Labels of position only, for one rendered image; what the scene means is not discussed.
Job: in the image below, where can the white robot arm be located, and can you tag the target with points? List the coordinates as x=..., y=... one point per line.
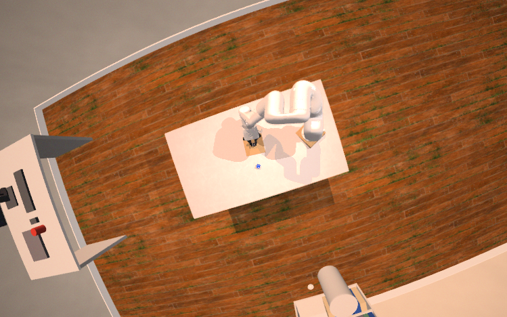
x=305, y=98

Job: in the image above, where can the brown mat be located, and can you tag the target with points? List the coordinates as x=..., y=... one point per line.
x=259, y=148

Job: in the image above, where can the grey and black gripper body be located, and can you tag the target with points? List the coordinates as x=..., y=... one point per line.
x=250, y=134

